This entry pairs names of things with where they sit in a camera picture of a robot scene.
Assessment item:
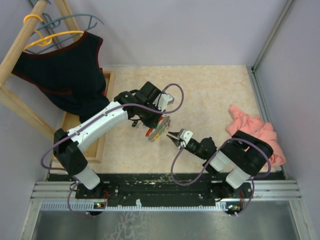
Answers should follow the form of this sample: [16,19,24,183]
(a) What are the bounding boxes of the metal key organizer red strap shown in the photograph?
[145,116,173,143]

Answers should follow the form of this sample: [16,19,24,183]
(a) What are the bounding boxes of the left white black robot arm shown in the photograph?
[53,82,174,199]

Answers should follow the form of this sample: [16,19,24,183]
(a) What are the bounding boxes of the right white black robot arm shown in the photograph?
[166,128,274,199]

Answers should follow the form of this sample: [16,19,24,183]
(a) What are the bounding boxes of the black tag key left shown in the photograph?
[131,120,140,128]

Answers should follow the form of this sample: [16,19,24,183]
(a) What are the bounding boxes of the pink cloth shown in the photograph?
[226,104,286,167]

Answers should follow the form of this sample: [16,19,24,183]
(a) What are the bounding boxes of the dark navy vest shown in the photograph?
[12,32,110,123]

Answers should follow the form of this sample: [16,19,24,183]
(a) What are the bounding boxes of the yellow plastic hanger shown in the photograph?
[23,14,84,51]

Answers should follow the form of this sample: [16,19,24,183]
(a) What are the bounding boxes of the teal plastic hanger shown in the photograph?
[26,13,104,54]

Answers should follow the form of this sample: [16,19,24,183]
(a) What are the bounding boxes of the wooden clothes rack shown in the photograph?
[0,0,83,148]

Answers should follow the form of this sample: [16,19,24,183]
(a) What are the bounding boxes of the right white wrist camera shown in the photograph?
[177,128,194,149]

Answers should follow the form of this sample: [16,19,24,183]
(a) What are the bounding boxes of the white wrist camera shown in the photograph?
[177,128,194,149]
[153,93,175,111]

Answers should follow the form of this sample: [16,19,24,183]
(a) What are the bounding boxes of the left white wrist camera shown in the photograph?
[153,93,175,111]

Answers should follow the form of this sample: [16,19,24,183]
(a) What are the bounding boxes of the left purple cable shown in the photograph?
[39,83,185,218]

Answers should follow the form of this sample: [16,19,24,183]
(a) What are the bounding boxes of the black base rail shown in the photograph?
[43,172,291,209]

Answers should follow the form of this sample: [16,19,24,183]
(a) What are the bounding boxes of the aluminium frame post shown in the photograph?
[251,0,296,73]

